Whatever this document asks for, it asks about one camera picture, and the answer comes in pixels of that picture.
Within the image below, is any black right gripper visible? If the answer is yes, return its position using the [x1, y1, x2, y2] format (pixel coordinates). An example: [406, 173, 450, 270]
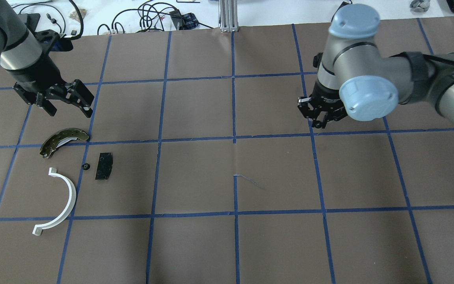
[298, 81, 348, 129]

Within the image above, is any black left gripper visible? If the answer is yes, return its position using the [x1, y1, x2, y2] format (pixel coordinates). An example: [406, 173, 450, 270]
[14, 79, 95, 118]

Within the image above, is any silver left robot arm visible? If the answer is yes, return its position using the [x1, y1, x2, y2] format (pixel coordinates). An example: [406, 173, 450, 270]
[0, 0, 94, 118]

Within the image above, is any green curved brake shoe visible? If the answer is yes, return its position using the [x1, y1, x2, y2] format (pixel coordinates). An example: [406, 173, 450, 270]
[39, 128, 90, 159]

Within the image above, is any black brake pad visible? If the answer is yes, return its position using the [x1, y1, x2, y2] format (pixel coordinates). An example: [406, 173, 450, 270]
[95, 152, 114, 180]

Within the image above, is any white curved plastic bracket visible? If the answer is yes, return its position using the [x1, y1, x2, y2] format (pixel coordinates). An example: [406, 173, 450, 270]
[32, 167, 77, 237]

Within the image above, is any aluminium frame post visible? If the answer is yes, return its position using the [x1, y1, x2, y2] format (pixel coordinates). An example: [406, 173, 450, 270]
[218, 0, 238, 33]

